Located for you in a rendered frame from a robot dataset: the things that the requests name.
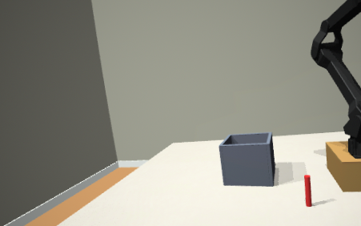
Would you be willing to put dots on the dark red peg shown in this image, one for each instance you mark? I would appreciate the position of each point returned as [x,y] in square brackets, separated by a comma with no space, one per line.
[308,190]

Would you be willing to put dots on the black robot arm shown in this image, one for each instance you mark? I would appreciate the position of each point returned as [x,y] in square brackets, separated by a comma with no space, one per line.
[329,56]

